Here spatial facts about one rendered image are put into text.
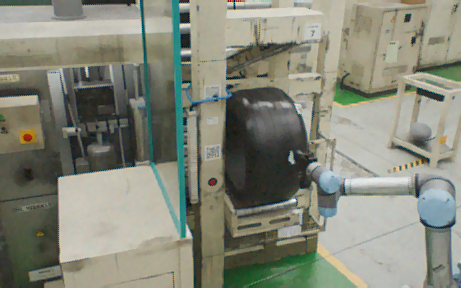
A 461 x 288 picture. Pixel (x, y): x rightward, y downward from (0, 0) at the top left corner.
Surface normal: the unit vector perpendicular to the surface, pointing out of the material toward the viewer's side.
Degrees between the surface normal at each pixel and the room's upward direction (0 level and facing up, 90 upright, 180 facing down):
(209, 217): 90
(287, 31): 90
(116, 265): 90
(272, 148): 68
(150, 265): 90
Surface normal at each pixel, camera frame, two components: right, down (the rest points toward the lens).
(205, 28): 0.33, 0.41
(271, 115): 0.22, -0.47
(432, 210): -0.43, 0.26
